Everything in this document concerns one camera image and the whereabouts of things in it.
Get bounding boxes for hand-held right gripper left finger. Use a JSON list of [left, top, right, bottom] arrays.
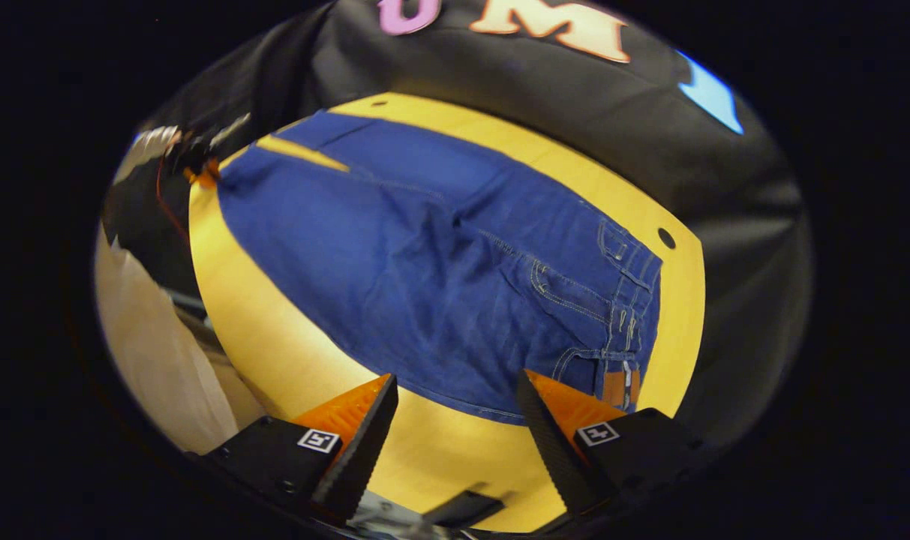
[[200, 373, 400, 526]]

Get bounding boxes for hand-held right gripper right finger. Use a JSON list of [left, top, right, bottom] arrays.
[[516, 369, 714, 518]]

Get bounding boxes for blue denim jeans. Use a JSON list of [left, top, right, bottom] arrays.
[[216, 109, 663, 427]]

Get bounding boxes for black backdrop cloth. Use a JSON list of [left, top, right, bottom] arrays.
[[98, 0, 814, 451]]

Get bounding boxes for red cable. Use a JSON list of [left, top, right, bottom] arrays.
[[155, 154, 194, 242]]

